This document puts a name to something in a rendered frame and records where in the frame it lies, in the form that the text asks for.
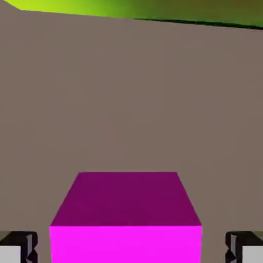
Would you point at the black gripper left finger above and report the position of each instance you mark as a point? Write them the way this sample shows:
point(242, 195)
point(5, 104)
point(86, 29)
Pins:
point(17, 239)

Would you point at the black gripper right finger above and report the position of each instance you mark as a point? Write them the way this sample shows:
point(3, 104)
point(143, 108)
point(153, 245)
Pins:
point(244, 239)

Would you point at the small magenta cube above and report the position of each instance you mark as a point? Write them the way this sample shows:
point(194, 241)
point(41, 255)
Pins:
point(125, 226)

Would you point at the large green box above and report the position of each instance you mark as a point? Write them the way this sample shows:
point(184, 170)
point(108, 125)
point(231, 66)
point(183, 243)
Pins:
point(164, 9)

